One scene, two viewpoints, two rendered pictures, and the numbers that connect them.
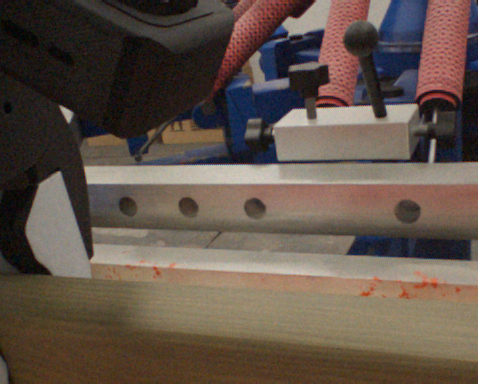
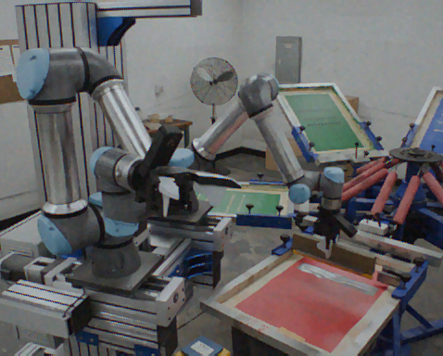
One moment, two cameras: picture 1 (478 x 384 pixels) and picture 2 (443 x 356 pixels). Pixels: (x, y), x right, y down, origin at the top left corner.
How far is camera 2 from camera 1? 1.58 m
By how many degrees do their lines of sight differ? 15
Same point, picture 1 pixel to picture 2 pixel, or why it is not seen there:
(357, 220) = (370, 244)
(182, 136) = not seen: hidden behind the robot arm
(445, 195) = (386, 244)
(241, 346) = (352, 252)
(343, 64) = (378, 208)
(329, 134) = (369, 227)
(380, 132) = (378, 229)
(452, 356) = (366, 256)
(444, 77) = (398, 218)
